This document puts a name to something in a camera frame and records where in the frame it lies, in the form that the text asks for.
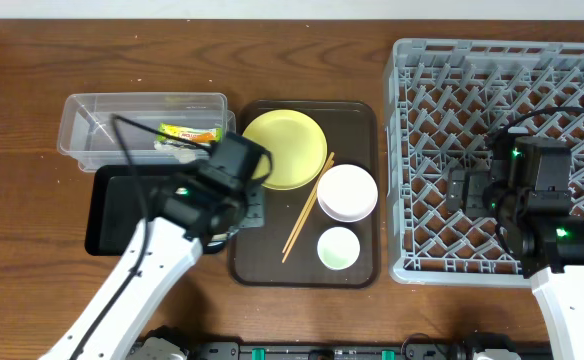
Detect yellow plate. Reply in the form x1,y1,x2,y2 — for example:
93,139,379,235
243,109,327,190

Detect black plastic tray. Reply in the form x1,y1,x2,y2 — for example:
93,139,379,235
84,164,235,256

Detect blue bowl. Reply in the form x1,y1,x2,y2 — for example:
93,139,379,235
203,233,236,254

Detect clear plastic waste bin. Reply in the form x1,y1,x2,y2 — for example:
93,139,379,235
57,92,236,172

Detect green snack wrapper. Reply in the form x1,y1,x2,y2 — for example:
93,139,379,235
155,123,223,145

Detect small white green cup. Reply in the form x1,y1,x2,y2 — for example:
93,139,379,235
317,227,361,271

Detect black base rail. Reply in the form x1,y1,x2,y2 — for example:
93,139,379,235
131,341,553,360

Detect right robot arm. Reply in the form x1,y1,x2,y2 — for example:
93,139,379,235
447,165,584,359

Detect grey plastic dishwasher rack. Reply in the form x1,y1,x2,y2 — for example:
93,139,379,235
384,38,584,288

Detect white pink bowl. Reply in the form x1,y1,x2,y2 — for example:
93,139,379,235
317,164,378,223

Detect white tissue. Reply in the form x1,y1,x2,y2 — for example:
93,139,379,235
153,140,198,163

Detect wooden chopstick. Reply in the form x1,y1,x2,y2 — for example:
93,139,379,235
281,151,336,254
281,159,336,265

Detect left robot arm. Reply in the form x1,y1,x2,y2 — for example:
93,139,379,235
42,217,205,360

